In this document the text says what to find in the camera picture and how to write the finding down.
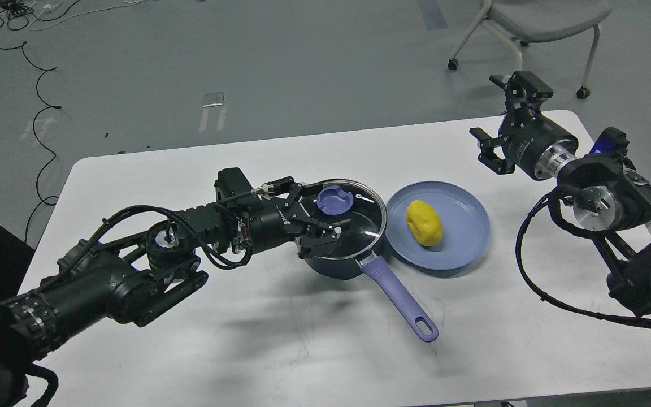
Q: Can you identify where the white floor cable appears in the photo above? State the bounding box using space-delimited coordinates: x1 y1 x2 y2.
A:
26 0 148 31

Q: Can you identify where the grey office chair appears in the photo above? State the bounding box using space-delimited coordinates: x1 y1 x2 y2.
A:
447 1 613 100

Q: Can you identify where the silver floor plate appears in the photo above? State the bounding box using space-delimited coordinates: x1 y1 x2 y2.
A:
201 91 225 109

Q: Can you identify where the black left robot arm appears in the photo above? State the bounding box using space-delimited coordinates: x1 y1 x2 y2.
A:
0 168 353 406

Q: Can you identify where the dark blue saucepan purple handle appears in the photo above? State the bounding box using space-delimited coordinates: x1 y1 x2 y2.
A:
303 180 439 343

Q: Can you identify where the yellow potato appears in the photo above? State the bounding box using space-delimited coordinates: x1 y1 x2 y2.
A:
405 200 444 247

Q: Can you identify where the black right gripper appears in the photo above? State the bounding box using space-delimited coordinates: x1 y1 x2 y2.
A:
468 71 579 181

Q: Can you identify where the glass lid purple knob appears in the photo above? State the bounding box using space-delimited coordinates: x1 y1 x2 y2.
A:
294 179 388 261

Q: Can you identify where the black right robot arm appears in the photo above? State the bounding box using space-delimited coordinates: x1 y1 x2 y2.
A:
470 71 651 329

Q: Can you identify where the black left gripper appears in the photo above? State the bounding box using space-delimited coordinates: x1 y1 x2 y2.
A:
240 177 352 259

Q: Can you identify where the blue plate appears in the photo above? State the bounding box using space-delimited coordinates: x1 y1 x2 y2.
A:
387 181 491 275

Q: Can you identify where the black floor cable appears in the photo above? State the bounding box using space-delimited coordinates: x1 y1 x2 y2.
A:
0 0 80 244

